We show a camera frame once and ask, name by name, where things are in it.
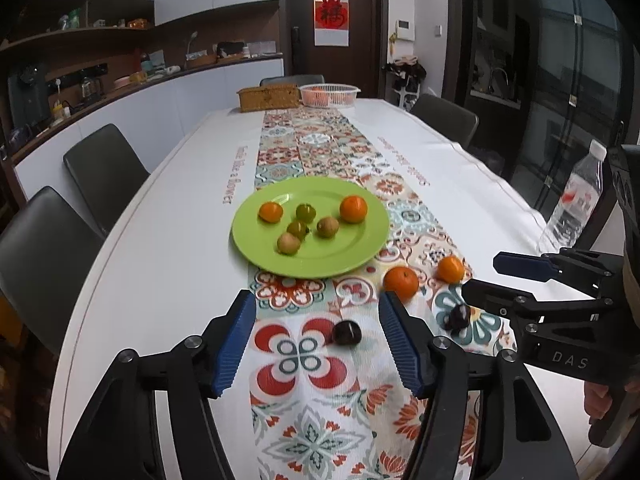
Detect dark wooden wall shelf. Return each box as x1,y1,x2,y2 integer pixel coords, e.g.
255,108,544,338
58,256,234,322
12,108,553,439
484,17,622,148
0,0,156,55

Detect black countertop appliance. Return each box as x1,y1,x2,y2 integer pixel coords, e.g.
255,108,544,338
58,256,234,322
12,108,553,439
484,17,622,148
7,62,51,131

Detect white plastic basket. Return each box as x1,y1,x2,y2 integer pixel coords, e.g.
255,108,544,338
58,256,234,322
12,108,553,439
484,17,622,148
299,83,362,109

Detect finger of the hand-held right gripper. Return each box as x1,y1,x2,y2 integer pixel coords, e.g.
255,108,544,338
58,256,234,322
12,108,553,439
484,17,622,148
461,280,619,339
493,248,624,294

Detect large orange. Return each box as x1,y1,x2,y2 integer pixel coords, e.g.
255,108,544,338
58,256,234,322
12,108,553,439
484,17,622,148
339,195,369,224

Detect wicker basket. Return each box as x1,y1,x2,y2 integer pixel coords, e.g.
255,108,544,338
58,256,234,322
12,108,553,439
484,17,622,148
237,85,301,112

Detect dark grey chair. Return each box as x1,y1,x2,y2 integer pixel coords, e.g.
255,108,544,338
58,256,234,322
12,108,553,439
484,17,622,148
0,186,106,357
63,123,151,237
260,74,326,87
410,94,480,150

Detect white lower cabinet counter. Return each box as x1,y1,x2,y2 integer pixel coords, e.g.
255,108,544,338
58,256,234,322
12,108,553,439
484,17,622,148
12,55,285,201

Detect red and white door poster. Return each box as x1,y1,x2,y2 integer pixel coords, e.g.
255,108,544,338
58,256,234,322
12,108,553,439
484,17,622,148
313,0,349,46

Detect clear plastic water bottle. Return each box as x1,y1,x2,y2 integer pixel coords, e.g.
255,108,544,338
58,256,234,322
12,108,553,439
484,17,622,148
537,140,608,256

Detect dark round fruit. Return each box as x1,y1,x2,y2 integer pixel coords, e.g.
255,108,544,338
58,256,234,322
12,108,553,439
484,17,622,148
332,321,362,346
445,303,472,331

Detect small orange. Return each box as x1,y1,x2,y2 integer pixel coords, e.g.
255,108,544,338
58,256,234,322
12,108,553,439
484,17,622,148
436,255,466,284

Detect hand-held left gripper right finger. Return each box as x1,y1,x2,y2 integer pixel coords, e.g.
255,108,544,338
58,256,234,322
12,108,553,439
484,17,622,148
378,290,581,480

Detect green plate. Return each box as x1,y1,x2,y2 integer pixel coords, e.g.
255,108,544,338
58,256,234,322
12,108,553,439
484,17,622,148
231,176,391,279

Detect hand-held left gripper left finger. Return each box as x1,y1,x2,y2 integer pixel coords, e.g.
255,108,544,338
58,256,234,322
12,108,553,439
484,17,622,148
57,289,257,480

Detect glass sliding door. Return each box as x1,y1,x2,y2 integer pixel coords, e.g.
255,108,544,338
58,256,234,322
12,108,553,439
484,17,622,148
520,0,632,211

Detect person's right hand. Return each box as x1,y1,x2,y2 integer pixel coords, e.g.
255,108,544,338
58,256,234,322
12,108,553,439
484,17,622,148
582,380,628,424

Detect dark brown door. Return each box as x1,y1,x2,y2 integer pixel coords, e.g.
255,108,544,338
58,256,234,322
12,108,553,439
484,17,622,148
282,0,390,101

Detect shoe rack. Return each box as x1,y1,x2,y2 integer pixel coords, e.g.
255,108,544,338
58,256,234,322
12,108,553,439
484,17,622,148
382,55,428,107

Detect white floral-patterned tablecloth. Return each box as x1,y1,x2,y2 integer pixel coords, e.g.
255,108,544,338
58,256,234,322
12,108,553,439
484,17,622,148
47,97,640,480

